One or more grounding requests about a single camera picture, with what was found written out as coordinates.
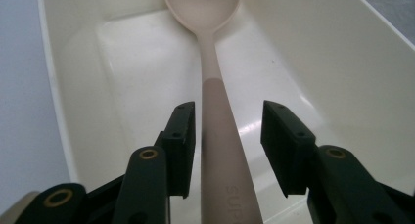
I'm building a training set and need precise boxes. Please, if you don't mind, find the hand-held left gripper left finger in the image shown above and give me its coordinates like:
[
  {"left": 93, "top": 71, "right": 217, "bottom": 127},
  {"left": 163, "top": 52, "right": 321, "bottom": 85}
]
[{"left": 112, "top": 101, "right": 197, "bottom": 224}]

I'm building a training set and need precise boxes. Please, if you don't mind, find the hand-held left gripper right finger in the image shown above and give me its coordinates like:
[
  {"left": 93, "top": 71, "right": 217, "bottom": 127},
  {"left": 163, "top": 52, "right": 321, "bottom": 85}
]
[{"left": 260, "top": 100, "right": 409, "bottom": 224}]

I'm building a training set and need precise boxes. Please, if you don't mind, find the beige silicone spoon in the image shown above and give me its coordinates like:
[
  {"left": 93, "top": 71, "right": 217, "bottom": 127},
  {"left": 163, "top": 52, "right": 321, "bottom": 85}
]
[{"left": 161, "top": 0, "right": 265, "bottom": 224}]

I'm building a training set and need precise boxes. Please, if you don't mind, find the white plastic bin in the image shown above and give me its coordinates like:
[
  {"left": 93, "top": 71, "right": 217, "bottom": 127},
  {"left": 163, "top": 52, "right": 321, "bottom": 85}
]
[{"left": 35, "top": 0, "right": 415, "bottom": 224}]

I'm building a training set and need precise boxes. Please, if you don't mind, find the white table sheet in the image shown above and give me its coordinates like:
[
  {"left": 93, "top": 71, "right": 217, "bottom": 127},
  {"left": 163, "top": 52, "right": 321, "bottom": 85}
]
[{"left": 0, "top": 0, "right": 80, "bottom": 216}]

